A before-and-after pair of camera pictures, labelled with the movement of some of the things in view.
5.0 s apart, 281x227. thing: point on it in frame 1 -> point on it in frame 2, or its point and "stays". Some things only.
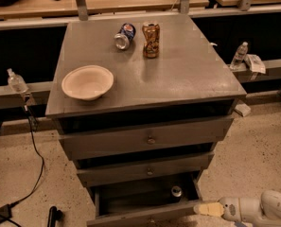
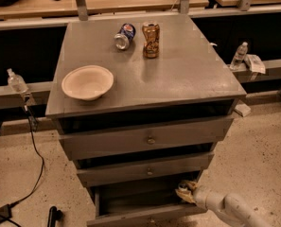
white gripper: [231, 209] -> [201, 195]
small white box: [242, 109] stays
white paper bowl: [87, 82] stays
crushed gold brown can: [151, 34] stays
